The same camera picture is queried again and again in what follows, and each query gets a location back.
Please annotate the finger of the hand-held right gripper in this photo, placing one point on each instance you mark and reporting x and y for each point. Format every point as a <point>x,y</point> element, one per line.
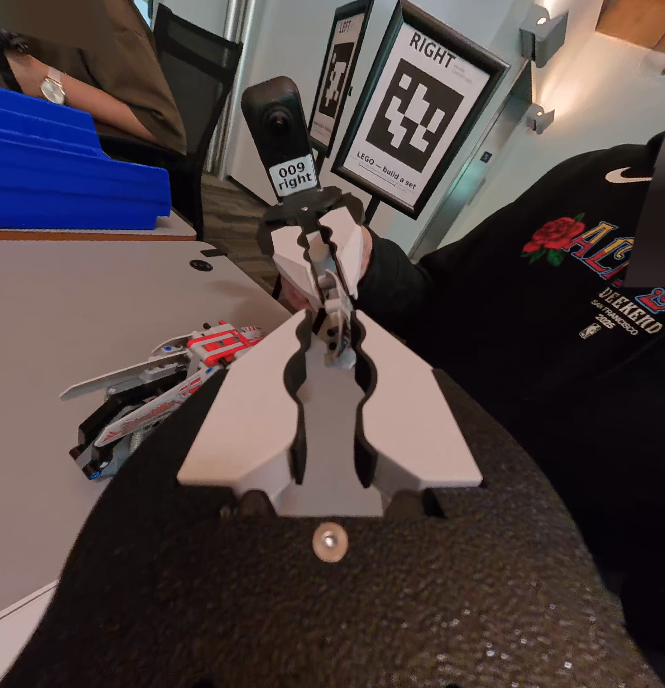
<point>348,242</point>
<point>292,258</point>

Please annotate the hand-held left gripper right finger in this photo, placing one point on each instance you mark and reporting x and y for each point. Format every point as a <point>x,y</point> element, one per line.
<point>418,430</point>

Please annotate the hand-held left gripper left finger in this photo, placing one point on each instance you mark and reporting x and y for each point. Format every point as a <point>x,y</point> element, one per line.
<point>241,424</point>

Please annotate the grey red brick truck model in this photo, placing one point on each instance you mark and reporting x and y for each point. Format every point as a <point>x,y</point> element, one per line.
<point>214,344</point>

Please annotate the grey brick side beam assembly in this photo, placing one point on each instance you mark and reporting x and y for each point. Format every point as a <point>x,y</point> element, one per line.
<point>338,336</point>

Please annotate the person's right forearm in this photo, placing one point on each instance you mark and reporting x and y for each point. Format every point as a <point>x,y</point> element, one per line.
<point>391,290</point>

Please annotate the black desk grommet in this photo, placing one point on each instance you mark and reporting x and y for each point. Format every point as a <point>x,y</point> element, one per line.
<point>201,265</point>

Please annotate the adjoining brown edged desk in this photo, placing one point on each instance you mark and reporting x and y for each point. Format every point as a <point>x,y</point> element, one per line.
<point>96,231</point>

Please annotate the grey desk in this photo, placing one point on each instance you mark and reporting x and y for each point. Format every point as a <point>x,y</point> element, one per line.
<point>69,322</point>

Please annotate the person's right hand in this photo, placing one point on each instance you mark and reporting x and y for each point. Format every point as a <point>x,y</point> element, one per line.
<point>297,302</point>

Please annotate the black framed marker sign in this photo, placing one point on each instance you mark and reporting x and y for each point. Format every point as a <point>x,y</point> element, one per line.
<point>338,75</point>
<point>418,107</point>

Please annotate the black mesh chair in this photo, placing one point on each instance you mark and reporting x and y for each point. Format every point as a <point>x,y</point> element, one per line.
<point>198,80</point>

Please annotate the silver metal pipe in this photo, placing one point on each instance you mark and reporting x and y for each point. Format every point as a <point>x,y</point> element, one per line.
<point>238,19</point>

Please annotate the blue plastic bin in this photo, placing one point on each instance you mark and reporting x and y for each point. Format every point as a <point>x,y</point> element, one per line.
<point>58,172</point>

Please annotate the white sheet yellow edge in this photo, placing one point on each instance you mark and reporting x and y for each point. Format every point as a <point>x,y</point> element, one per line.
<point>15,629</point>

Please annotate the grey wall bracket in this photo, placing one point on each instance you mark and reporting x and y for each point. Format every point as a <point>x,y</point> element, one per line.
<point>545,32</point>
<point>541,118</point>

